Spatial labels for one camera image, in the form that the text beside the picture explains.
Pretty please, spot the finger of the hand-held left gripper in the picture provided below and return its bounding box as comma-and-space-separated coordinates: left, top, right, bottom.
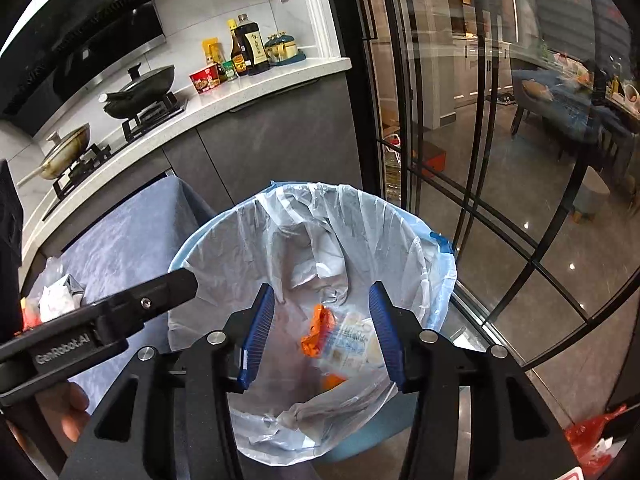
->
95, 269, 199, 348

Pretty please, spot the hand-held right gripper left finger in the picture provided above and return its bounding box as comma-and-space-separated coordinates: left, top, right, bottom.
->
59, 284, 277, 480

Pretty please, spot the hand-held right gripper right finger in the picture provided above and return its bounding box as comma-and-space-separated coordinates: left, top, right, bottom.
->
368, 281, 583, 480

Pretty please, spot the clear plastic food packet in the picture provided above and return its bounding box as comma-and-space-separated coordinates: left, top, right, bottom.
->
315, 310, 388, 376

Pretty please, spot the red wrapper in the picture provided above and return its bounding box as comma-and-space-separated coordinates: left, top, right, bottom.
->
20, 300, 43, 336

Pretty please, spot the white paper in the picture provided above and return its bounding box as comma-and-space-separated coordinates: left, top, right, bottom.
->
39, 277, 83, 322

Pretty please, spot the orange snack wrapper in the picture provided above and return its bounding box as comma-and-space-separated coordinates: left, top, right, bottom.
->
300, 304, 337, 358

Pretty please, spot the blue trash bin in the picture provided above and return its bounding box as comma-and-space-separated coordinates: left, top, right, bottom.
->
166, 180, 458, 467

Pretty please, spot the person's left hand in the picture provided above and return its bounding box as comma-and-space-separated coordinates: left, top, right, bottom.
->
7, 380, 93, 461

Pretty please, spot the grey blue table cloth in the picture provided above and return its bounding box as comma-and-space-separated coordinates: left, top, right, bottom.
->
30, 175, 221, 416

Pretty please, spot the beige frying pan with lid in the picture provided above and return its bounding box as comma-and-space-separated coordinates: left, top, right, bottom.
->
17, 122, 92, 187

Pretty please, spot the red box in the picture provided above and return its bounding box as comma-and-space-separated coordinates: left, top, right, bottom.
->
422, 142, 447, 173

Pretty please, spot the black gas stove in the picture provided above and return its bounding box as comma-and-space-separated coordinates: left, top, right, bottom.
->
40, 95, 190, 221

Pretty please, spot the grey kitchen cabinet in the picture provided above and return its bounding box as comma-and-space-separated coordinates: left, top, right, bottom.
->
30, 72, 363, 281

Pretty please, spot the black wok with lid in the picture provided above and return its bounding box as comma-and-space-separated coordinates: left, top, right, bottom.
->
102, 62, 177, 118

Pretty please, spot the red instant noodle cup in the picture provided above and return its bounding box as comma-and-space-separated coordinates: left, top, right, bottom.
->
189, 63, 221, 95

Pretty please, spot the red plastic bag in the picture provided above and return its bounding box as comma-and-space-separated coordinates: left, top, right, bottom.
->
564, 405, 628, 478

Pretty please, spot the yellow capped sauce bottle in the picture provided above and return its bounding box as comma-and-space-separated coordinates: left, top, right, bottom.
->
227, 19, 249, 77

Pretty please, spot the yellow seasoning packet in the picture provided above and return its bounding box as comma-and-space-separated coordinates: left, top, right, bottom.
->
202, 36, 223, 68

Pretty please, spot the round grey stool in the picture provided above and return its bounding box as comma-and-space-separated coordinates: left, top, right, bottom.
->
572, 166, 612, 223

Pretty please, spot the large dark sauce bottle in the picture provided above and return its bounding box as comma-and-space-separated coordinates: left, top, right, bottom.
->
235, 14, 271, 76

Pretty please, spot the black range hood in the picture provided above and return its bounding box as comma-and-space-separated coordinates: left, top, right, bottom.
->
0, 0, 168, 136

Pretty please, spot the black framed glass door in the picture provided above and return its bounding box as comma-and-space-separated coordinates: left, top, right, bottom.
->
345, 0, 640, 426

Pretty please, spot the blue spice jar set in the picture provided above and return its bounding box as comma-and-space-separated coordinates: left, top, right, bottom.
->
264, 32, 307, 67

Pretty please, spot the blue dining chair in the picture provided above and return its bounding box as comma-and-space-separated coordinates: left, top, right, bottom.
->
510, 69, 601, 146

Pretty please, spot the dark dining table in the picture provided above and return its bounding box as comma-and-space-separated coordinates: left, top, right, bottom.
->
550, 50, 640, 126

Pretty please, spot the black door handle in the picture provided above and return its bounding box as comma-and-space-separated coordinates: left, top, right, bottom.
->
352, 0, 378, 41

